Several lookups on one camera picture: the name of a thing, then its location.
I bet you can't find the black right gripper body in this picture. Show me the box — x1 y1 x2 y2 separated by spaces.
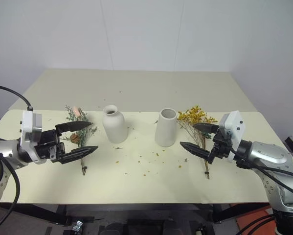
207 125 234 165

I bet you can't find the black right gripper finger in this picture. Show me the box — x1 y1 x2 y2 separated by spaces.
193 123 220 135
180 141 211 163

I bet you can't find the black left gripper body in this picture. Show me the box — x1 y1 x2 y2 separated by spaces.
34 128 66 164

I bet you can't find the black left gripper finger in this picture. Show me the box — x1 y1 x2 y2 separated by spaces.
58 145 99 165
55 120 93 135

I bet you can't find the white tapered cylinder vase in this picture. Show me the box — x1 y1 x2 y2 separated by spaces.
154 108 178 148

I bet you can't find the white bottle-shaped vase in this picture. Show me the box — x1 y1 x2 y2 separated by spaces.
102 104 126 144

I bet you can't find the green and pink dried bouquet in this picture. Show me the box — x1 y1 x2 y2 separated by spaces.
62 105 98 177

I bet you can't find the yellow dried flower bunch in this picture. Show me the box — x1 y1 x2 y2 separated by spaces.
176 105 218 180

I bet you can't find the orange floor mat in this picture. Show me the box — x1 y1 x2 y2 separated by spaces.
235 204 278 235

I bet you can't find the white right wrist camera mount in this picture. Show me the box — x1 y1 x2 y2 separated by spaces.
220 110 247 163

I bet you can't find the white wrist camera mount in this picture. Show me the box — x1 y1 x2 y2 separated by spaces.
220 110 247 163
19 110 44 165

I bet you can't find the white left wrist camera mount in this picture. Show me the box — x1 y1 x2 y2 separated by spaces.
19 110 44 165

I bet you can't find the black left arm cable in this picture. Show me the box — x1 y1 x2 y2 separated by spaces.
0 142 21 235

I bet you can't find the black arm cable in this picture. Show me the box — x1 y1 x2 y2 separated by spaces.
0 142 21 235
235 156 293 200

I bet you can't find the black left camera cable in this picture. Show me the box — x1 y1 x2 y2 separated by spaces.
0 84 34 112

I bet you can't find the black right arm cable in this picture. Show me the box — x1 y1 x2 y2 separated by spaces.
235 156 293 200

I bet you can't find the black table frame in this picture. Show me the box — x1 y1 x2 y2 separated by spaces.
0 202 273 225

